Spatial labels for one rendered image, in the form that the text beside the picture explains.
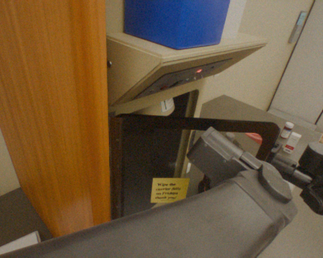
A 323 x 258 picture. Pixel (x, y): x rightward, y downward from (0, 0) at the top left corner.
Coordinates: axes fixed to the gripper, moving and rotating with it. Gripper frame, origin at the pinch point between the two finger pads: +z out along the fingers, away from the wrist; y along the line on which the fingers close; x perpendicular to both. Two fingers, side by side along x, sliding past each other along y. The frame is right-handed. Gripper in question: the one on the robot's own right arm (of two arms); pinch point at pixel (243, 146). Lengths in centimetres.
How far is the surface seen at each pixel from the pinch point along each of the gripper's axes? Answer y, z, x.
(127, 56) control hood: 30, 6, 41
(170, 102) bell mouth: 14.5, 14.6, 20.2
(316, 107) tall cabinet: -66, 1, -270
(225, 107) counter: -25, 40, -75
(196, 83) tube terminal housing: 19.0, 11.9, 14.4
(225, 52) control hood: 30.3, 0.5, 26.6
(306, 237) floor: -120, -46, -110
